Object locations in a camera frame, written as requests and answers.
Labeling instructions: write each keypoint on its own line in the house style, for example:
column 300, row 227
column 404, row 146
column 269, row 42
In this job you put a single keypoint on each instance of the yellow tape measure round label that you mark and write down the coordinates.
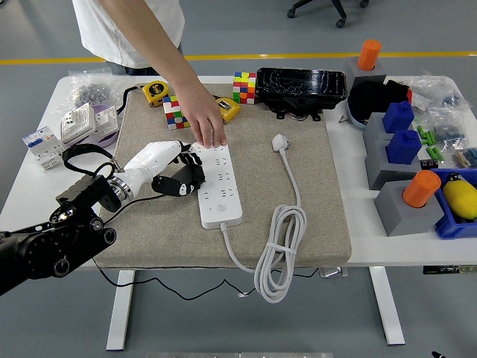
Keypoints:
column 155, row 91

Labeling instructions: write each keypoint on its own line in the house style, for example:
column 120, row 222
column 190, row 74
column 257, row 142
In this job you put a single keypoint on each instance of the clear bag of grey nuts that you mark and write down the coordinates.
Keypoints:
column 89, row 93

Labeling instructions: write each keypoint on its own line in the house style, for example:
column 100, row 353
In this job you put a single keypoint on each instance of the white wall socket panel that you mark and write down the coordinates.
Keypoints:
column 106, row 119

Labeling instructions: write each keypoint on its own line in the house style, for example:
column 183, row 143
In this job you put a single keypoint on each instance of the green cylindrical battery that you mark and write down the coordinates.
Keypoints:
column 421, row 132
column 431, row 152
column 439, row 154
column 429, row 138

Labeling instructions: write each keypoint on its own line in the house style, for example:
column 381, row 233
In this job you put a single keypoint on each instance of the yellow tape measure silver clip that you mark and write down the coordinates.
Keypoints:
column 229, row 110

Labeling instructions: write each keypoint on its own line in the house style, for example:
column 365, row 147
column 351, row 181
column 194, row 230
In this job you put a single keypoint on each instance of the white three-pin plug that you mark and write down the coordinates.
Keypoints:
column 278, row 142

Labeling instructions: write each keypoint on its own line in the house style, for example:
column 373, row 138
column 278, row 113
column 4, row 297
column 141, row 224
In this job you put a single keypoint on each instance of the white blue bowl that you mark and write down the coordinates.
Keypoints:
column 354, row 113

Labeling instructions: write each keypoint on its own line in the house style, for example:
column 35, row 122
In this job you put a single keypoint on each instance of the white power strip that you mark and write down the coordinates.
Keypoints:
column 220, row 201

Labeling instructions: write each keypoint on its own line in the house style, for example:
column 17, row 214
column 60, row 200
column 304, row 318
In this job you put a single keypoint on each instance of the white circuit breaker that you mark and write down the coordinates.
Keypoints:
column 41, row 143

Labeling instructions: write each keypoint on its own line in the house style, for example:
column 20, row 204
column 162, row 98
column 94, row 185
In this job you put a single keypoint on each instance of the black office chair base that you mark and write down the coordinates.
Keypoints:
column 335, row 5

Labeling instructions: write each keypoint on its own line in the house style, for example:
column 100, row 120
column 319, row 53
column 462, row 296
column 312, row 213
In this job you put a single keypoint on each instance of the white wall socket box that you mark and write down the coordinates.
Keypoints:
column 78, row 123

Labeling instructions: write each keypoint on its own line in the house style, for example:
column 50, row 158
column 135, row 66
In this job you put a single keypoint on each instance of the yellow toy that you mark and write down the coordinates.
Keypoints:
column 460, row 197

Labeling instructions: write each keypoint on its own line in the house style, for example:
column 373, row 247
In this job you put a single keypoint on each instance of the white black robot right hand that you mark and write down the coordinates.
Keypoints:
column 439, row 355

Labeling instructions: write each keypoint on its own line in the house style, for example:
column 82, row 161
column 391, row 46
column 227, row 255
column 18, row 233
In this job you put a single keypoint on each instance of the grey base block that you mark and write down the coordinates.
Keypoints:
column 352, row 69
column 406, row 220
column 372, row 128
column 376, row 160

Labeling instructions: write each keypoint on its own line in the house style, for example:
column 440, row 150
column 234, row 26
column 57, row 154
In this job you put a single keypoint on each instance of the person's hand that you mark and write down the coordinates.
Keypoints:
column 203, row 115

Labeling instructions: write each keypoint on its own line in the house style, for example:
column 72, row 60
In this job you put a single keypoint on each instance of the orange cylinder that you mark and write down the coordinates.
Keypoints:
column 369, row 54
column 421, row 188

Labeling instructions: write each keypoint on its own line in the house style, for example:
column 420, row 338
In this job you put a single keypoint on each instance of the silver bracket under table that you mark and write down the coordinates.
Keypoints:
column 331, row 273

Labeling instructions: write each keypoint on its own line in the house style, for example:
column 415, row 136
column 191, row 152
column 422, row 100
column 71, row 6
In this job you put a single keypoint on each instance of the white table leg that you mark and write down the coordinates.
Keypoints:
column 387, row 306
column 121, row 309

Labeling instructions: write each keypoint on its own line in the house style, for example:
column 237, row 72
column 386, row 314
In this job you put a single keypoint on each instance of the clear bag of blue parts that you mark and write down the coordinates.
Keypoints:
column 467, row 158
column 443, row 91
column 449, row 130

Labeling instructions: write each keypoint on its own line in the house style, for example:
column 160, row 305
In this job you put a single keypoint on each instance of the person's forearm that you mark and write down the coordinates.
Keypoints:
column 160, row 48

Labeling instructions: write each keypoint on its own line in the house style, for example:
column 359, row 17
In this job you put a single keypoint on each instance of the blue block with knob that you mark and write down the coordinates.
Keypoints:
column 398, row 117
column 404, row 147

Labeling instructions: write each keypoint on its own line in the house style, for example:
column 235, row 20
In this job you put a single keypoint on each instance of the grey-brown mat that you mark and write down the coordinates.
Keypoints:
column 261, row 186

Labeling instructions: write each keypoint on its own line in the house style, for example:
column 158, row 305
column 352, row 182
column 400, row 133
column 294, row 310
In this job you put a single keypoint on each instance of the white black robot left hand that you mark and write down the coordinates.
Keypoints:
column 149, row 164

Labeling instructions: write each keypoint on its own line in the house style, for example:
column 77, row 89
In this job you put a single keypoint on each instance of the blue plastic bin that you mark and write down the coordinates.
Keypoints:
column 449, row 227

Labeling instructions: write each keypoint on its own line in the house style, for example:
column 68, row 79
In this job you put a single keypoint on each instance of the black power adapter plug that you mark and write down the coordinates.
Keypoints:
column 194, row 173

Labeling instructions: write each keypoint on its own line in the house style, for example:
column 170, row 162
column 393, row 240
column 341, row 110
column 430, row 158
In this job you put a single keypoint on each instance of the multicolour puzzle cube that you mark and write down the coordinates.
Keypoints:
column 244, row 87
column 171, row 115

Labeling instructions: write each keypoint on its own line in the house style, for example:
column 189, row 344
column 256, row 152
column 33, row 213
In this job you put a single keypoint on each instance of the small black circuit board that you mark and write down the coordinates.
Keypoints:
column 429, row 164

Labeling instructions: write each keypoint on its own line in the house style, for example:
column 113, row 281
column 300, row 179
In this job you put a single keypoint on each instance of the long black circuit board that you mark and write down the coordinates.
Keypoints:
column 447, row 269

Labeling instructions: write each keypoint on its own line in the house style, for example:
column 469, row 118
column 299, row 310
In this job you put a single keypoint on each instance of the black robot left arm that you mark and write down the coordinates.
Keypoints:
column 44, row 246

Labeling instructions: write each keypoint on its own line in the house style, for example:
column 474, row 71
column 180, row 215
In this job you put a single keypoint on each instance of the person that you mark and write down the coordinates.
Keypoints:
column 97, row 33

